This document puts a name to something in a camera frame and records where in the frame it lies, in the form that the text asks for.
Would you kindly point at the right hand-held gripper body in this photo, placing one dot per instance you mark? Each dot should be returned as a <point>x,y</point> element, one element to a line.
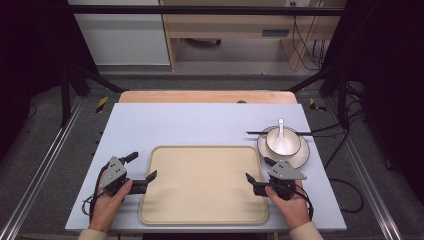
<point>285,173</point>

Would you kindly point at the aluminium floor rail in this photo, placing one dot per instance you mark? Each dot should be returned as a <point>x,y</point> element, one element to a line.
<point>43,163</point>
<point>366,173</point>

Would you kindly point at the white cabinet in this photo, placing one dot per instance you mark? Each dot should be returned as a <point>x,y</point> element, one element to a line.
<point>123,36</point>

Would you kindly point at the black chopstick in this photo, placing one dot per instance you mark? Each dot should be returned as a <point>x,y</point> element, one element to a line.
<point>255,132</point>
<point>305,134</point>

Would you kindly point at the grey desk label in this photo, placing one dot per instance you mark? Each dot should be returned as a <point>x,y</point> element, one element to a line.
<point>275,32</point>

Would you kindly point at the black horizontal frame bar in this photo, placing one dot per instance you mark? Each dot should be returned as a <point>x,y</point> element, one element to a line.
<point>200,10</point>

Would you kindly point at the wooden desk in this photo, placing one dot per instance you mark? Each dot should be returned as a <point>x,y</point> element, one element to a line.
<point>230,25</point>

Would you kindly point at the beige rectangular tray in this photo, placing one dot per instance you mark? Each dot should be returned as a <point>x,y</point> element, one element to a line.
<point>203,186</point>

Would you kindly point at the white bowl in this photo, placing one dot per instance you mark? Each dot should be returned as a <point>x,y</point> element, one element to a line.
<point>291,141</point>

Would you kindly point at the person's left hand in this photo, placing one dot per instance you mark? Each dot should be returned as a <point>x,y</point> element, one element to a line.
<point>108,206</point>

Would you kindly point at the person's right hand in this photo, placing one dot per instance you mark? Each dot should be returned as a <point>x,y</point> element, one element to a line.
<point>290,208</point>

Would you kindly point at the white plate with dark rim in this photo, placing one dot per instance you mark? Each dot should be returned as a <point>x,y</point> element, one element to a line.
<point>300,158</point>

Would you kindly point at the yellow black floor tape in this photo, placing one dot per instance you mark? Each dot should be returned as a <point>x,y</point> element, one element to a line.
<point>101,104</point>
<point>315,105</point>

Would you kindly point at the white ceramic spoon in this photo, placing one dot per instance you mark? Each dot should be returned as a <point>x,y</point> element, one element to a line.
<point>281,136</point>

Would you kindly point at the black curtain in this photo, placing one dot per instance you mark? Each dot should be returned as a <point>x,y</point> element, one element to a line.
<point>386,83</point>
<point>30,66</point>

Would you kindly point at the wooden table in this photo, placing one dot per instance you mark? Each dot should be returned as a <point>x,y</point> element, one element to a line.
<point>200,96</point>

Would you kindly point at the pale blue table board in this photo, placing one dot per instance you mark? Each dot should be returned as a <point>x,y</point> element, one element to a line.
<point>200,123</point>

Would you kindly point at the black metal stand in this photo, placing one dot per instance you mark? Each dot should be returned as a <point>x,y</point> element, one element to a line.
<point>65,96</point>
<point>342,100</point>

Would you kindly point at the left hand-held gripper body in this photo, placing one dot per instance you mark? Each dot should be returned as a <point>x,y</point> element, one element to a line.
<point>114,171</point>

